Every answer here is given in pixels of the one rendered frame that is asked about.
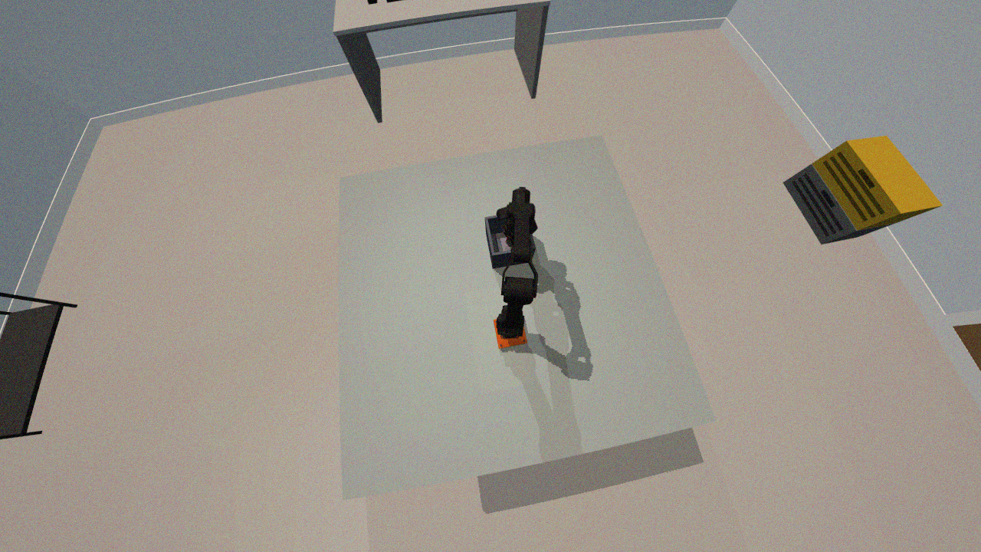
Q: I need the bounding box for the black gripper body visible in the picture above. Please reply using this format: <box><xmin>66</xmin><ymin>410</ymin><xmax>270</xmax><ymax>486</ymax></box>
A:
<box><xmin>496</xmin><ymin>207</ymin><xmax>513</xmax><ymax>244</ymax></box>

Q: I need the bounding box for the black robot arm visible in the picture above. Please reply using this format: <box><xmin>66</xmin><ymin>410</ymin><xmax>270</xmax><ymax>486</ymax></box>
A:
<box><xmin>496</xmin><ymin>187</ymin><xmax>538</xmax><ymax>339</ymax></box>

